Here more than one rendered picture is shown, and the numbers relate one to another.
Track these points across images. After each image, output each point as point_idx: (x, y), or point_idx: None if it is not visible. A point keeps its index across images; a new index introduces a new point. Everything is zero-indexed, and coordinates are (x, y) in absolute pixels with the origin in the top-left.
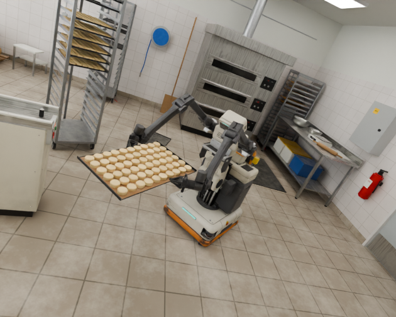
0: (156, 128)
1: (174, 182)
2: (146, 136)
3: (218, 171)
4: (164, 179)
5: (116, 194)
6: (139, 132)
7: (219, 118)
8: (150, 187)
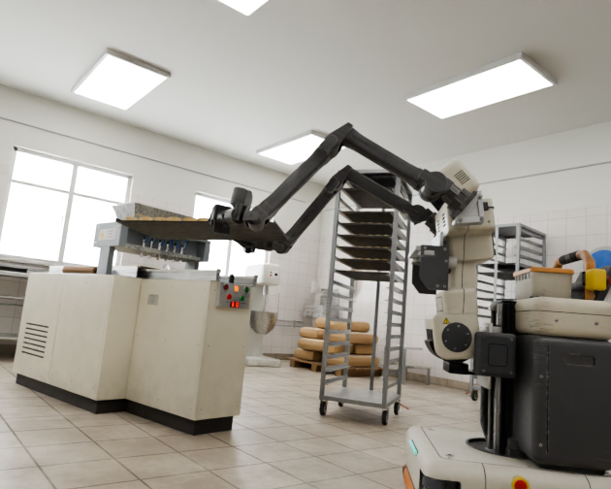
0: (298, 226)
1: (209, 219)
2: None
3: (442, 301)
4: (200, 220)
5: (119, 219)
6: None
7: None
8: None
